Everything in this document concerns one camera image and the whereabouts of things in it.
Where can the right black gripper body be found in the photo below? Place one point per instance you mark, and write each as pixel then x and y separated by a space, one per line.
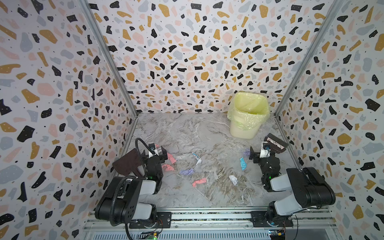
pixel 258 157

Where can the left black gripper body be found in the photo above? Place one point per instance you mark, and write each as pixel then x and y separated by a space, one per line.
pixel 153 162

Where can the brown cartoon face hand broom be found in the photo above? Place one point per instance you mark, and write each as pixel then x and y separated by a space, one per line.
pixel 278 145

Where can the dark brown plastic dustpan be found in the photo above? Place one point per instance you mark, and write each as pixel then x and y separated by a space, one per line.
pixel 128 164

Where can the cream bin with green bag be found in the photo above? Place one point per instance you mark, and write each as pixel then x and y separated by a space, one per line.
pixel 247 112

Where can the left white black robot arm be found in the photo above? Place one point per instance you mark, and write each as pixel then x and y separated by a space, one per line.
pixel 120 202

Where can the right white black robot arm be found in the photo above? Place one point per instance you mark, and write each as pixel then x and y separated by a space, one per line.
pixel 308 190

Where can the pink paper scrap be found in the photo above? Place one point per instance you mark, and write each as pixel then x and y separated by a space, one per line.
pixel 167 168
pixel 198 182
pixel 171 158

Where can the pink paper scrap upper left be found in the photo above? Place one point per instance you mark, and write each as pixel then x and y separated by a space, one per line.
pixel 171 158

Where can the purple paper scrap right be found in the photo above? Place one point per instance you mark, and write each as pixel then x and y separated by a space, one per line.
pixel 246 153

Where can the purple paper scrap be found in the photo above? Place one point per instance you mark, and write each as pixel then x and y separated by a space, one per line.
pixel 187 172
pixel 246 153

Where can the teal paper scrap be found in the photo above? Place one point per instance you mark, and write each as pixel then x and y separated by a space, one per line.
pixel 243 163

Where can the purple paper scrap centre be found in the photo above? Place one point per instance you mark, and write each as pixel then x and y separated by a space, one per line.
pixel 187 172

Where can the white blue paper scrap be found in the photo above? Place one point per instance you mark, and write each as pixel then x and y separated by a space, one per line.
pixel 198 159

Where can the pink paper scrap front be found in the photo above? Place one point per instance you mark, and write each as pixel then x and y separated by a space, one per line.
pixel 198 182

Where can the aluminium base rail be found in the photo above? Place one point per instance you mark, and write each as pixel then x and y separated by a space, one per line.
pixel 220 223

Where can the right aluminium corner post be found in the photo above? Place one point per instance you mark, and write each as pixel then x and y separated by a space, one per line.
pixel 333 10

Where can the aluminium corner post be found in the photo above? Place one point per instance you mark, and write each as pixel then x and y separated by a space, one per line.
pixel 333 10
pixel 105 51

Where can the left aluminium corner post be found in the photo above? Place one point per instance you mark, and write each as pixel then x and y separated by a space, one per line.
pixel 105 51

